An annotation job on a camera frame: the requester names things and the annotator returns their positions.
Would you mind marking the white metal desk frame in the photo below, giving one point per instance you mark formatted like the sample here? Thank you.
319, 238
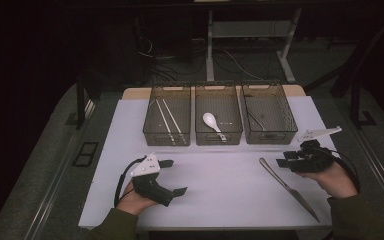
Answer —
210, 50

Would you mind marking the black floor socket frame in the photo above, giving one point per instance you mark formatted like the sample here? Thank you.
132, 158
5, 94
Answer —
85, 154

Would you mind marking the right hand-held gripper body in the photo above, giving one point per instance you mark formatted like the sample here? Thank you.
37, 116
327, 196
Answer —
313, 158

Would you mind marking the black metal stand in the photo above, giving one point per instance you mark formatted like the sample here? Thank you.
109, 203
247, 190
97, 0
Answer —
356, 100
80, 103

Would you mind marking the metal floor rail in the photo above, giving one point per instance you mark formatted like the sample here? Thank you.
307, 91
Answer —
51, 193
376, 166

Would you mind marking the metal table knife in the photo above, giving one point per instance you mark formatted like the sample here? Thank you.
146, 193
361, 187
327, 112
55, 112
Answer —
291, 190

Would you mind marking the person's left hand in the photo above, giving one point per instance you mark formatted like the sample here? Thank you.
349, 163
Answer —
131, 201

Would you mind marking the smoky transparent plastic bin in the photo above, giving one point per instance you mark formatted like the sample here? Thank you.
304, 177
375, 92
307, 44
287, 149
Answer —
276, 113
153, 128
228, 106

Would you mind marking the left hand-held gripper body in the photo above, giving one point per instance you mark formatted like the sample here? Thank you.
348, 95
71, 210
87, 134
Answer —
151, 190

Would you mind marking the white table mat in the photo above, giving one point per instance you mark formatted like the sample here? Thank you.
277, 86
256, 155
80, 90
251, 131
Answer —
220, 193

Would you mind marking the person's right hand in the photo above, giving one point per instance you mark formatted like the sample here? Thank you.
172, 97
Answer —
338, 181

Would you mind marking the white chopstick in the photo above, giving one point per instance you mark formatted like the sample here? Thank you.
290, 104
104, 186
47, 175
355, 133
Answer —
174, 121
164, 121

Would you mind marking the white ceramic spoon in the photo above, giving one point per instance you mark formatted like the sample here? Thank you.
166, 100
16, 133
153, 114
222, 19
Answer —
210, 120

